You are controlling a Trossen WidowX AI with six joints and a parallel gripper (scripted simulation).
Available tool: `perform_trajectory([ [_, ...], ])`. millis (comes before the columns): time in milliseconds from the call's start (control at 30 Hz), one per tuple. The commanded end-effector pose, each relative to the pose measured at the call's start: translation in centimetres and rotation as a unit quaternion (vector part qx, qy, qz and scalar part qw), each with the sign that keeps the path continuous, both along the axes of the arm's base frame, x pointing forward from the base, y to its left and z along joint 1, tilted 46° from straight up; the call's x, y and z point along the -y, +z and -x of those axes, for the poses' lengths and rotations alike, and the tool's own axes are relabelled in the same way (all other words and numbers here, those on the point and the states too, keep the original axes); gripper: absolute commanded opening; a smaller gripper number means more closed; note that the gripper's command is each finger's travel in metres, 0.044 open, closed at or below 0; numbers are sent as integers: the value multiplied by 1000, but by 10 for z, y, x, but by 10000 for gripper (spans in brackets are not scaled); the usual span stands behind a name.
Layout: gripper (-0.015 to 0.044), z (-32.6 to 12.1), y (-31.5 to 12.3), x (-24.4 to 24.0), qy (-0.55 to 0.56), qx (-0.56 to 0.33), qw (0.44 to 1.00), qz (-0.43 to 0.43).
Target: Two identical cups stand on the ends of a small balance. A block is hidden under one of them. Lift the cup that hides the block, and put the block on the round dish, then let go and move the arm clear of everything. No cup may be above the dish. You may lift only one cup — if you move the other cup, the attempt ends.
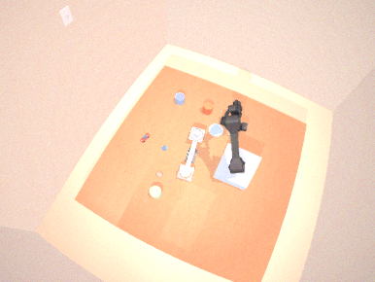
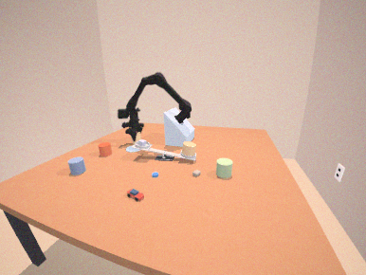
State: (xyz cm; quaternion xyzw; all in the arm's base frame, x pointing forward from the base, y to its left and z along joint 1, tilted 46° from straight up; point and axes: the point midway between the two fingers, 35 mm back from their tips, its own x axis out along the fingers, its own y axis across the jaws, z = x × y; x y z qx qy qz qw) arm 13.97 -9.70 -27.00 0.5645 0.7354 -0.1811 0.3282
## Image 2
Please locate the white round dish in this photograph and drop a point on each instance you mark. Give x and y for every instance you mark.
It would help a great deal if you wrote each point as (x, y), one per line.
(131, 150)

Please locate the orange cylinder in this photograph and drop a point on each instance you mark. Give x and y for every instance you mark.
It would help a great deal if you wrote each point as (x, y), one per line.
(105, 149)

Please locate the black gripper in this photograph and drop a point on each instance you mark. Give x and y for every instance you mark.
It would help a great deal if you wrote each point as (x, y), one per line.
(135, 127)

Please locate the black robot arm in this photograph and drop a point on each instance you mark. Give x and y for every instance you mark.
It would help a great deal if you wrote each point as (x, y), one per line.
(159, 80)

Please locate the blue-grey cylinder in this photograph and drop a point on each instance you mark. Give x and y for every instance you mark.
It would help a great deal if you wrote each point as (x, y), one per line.
(76, 165)

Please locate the small red toy car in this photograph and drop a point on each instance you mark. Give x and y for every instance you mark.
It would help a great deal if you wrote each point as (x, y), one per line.
(136, 194)

